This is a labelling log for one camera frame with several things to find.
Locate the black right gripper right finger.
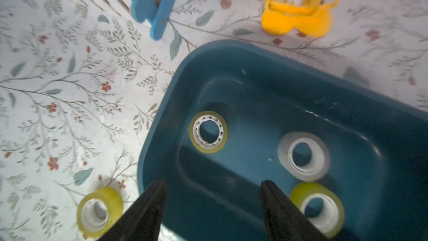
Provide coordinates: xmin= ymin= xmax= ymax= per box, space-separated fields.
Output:
xmin=259 ymin=180 xmax=328 ymax=241

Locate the yellow tape roll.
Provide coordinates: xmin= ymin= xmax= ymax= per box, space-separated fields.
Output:
xmin=290 ymin=182 xmax=345 ymax=238
xmin=76 ymin=187 xmax=124 ymax=238
xmin=189 ymin=111 xmax=228 ymax=154

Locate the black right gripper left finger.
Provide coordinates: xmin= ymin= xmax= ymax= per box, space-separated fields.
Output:
xmin=99 ymin=180 xmax=167 ymax=241

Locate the teal plastic storage box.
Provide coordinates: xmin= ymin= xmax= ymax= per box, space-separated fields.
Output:
xmin=137 ymin=41 xmax=428 ymax=241

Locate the clear transparent tape roll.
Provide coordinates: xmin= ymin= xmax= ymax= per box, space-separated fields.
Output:
xmin=278 ymin=132 xmax=331 ymax=181

